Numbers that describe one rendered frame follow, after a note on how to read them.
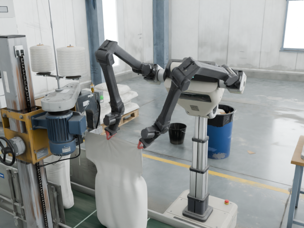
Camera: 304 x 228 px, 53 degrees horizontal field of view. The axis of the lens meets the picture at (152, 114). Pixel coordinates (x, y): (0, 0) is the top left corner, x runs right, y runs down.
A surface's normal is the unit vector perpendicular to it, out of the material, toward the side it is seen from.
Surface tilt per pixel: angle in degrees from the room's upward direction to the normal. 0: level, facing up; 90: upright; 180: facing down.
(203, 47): 90
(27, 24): 90
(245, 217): 0
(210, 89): 40
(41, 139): 90
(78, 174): 90
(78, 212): 0
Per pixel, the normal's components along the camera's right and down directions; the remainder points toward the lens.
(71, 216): -0.02, -0.95
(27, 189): -0.51, 0.27
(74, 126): -0.12, 0.31
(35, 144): 0.86, 0.14
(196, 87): -0.35, -0.55
